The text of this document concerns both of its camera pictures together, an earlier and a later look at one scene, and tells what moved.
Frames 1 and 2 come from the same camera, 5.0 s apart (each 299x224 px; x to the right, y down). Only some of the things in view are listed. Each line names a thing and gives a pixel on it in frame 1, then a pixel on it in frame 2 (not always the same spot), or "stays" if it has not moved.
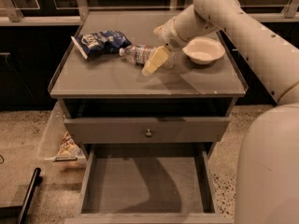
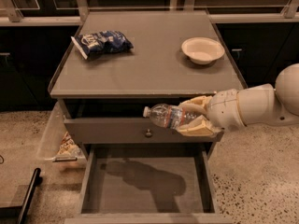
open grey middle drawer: [149, 184] stays
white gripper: [168, 34] to [223, 108]
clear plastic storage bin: [60, 148] stays
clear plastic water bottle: [140, 54] to [166, 116]
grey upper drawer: [147, 130] stays
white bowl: [204, 49] stays
